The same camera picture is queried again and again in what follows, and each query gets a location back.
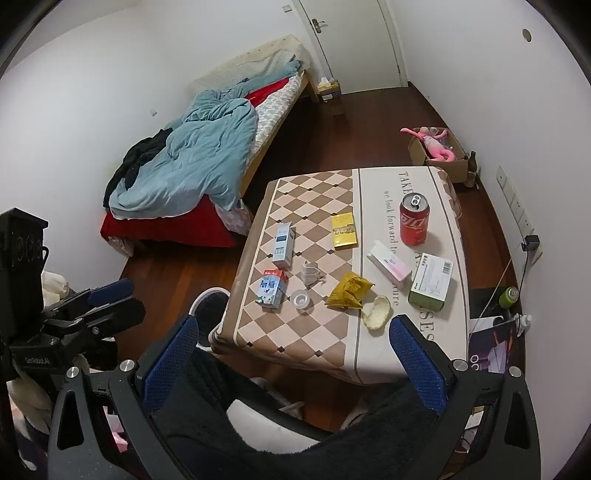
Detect green white box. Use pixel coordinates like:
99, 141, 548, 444
409, 254, 454, 314

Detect pink white box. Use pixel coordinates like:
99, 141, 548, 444
367, 241, 412, 285

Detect dark printed box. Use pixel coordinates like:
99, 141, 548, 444
468, 316, 523, 376

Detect yellow flat box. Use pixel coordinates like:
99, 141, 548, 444
331, 213, 359, 251

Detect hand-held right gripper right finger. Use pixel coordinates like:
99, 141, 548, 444
389, 315, 542, 480

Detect white door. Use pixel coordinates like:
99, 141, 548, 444
295, 0, 408, 91

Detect person's black fuzzy pants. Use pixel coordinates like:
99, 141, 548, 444
151, 350, 440, 480

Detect pink plush toy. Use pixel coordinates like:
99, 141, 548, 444
401, 127, 456, 162

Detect white cloth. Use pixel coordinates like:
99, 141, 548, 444
41, 271, 71, 297

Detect tall white blue carton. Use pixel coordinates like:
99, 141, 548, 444
271, 222, 297, 270

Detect blue milk carton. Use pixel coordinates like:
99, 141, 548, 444
255, 269, 290, 310

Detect yellow wrapper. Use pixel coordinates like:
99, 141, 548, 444
325, 271, 374, 309

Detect clear plastic cup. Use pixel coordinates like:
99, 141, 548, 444
290, 289, 314, 313

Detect crumpled paper cup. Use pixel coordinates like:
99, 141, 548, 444
300, 261, 325, 285

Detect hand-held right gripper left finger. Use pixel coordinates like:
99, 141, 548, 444
48, 315, 200, 480

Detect checkered bedsheet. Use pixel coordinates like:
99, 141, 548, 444
217, 76, 306, 237

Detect red soda can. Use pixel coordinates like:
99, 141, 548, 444
399, 193, 431, 247

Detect open cardboard box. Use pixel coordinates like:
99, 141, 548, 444
407, 127, 470, 184

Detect black clothes pile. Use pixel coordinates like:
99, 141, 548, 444
103, 129, 174, 209

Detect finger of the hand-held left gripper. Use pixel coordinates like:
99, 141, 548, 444
41, 279, 136, 319
42, 298, 147, 344

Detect wall socket strip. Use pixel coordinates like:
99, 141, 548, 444
496, 165, 544, 267

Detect white round trash bin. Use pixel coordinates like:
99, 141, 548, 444
190, 287, 232, 325

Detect white charging cable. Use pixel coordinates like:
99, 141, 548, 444
479, 250, 530, 320

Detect wooden bed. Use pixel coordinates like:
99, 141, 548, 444
102, 34, 320, 257

